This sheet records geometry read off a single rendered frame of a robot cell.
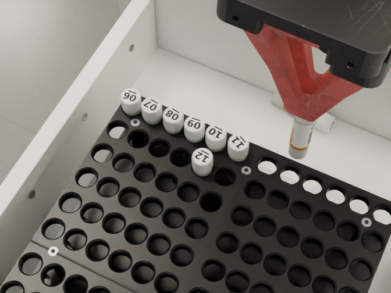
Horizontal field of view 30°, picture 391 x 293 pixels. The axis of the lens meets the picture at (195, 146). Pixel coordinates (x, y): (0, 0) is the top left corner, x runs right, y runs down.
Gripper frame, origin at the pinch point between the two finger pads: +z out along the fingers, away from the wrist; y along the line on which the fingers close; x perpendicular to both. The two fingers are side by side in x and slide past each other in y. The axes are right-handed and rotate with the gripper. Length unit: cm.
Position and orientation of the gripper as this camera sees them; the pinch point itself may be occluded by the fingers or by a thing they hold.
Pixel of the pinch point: (308, 96)
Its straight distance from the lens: 36.0
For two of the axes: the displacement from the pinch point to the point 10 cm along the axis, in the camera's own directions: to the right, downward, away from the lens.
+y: -4.7, 7.0, -5.4
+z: -0.5, 5.9, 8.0
